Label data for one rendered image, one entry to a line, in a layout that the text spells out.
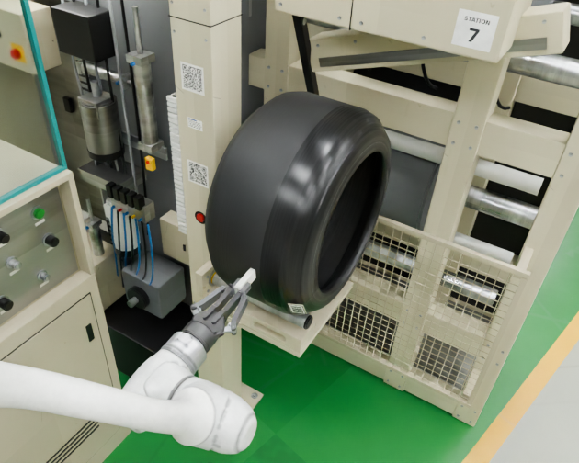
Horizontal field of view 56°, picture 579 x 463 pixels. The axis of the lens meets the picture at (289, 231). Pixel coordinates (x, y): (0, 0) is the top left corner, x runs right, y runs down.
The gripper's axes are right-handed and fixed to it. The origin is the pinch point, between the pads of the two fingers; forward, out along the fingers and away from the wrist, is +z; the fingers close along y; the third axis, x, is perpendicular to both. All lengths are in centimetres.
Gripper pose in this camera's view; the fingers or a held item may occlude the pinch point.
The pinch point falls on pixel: (244, 282)
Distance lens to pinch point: 132.1
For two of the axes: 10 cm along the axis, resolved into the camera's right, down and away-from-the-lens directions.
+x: 0.2, 7.1, 7.1
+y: -8.5, -3.6, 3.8
